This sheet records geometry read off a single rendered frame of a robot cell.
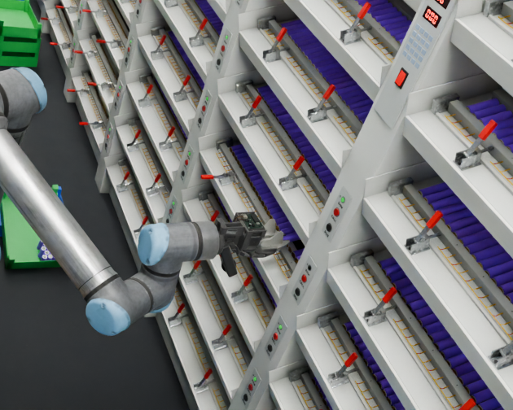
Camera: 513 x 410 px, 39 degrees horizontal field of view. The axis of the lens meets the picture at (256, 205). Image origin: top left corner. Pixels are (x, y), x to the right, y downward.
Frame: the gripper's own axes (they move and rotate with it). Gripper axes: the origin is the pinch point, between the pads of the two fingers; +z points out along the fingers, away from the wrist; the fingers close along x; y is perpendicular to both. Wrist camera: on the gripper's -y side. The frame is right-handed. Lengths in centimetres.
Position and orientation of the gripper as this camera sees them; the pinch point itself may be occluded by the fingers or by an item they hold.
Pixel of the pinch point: (282, 241)
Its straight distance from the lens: 178.9
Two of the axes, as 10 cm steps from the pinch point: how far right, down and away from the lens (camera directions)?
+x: -4.1, -6.4, 6.5
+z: 8.6, -0.4, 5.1
